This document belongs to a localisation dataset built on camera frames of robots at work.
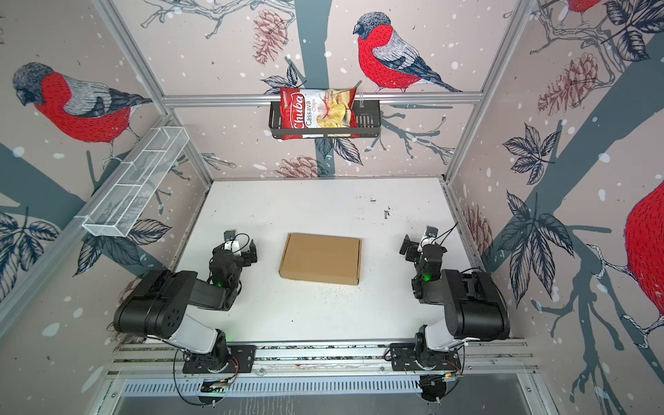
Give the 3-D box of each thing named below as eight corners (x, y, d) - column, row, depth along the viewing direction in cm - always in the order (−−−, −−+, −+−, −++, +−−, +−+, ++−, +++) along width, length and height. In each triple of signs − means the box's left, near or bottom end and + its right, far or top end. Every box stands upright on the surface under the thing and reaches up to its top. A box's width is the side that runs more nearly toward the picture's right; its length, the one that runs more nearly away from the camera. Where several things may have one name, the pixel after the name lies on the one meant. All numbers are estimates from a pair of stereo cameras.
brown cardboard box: (280, 277, 92) (277, 271, 88) (290, 239, 102) (288, 232, 98) (359, 285, 89) (359, 279, 86) (361, 245, 100) (362, 238, 96)
